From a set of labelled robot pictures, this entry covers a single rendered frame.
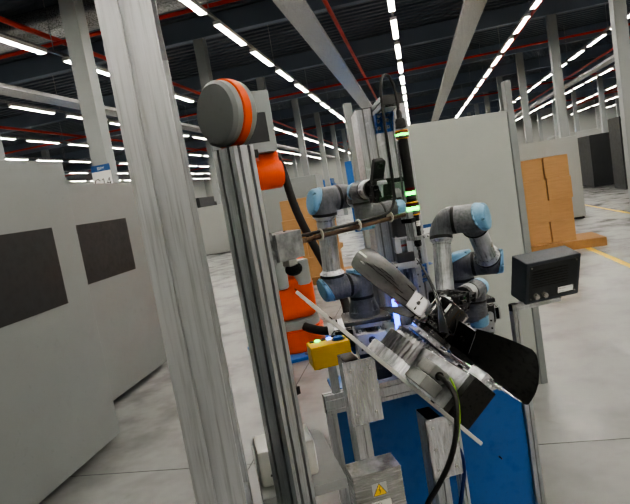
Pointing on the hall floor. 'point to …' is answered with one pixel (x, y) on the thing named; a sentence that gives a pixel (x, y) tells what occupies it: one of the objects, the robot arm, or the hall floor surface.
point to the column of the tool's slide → (264, 323)
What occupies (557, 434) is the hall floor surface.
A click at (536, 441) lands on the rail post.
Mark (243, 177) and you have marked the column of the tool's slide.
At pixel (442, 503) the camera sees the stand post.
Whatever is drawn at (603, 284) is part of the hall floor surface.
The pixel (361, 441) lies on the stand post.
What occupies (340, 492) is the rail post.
